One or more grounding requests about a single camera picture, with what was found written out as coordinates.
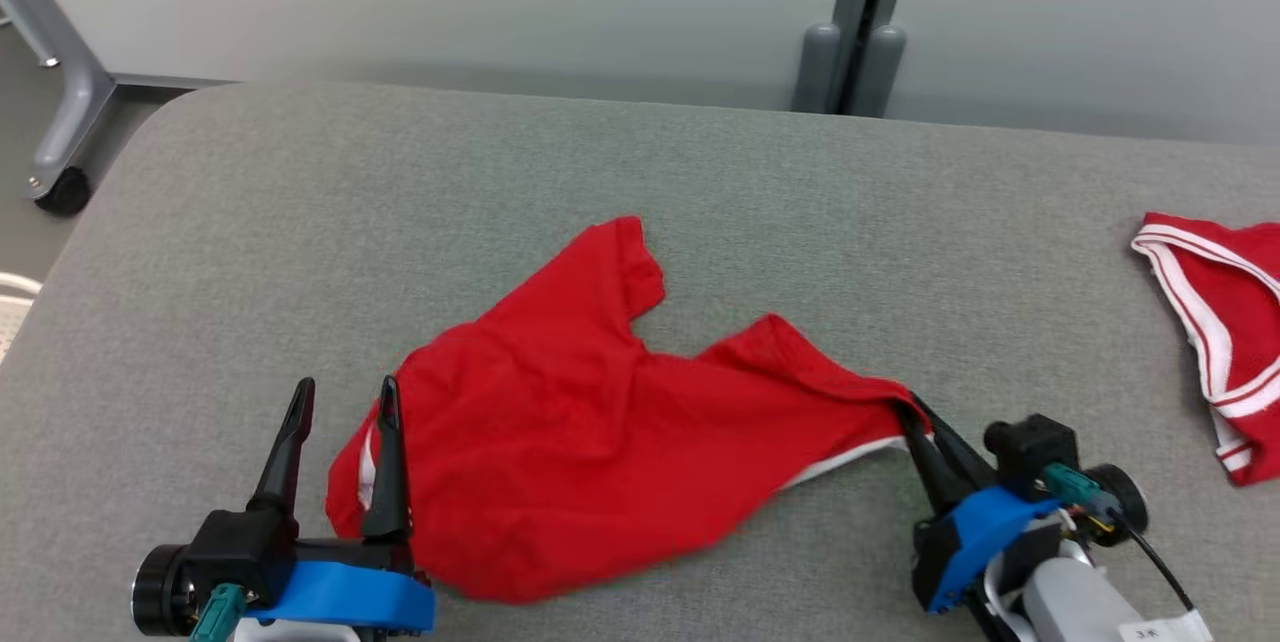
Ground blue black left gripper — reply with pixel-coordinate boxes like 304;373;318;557
248;375;435;635

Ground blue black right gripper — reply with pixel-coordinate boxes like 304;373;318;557
895;397;1066;615

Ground red basketball shorts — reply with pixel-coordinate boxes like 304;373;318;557
325;215;936;606

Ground red Bulls basketball jersey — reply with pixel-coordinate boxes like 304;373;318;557
1130;212;1280;488

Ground white curved rim object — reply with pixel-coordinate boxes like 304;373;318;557
0;272;43;363

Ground black caster wheel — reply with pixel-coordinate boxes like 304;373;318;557
33;167;93;217

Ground teal right camera connector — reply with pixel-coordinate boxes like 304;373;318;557
1040;462;1111;521

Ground teal camera connector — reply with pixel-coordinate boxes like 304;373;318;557
190;582;249;642
1040;462;1111;521

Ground teal left camera connector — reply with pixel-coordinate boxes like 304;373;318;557
190;582;249;642

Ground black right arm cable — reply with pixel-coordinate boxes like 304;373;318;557
1130;527;1199;615

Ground white right cable label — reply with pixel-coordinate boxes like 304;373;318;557
1120;617;1216;642

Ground grey cylinder post foot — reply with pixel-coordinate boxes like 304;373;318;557
853;25;908;118
793;22;844;113

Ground grey wall base rail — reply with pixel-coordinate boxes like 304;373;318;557
110;72;241;91

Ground grey metal frame leg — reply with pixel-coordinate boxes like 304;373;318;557
0;0;116;198

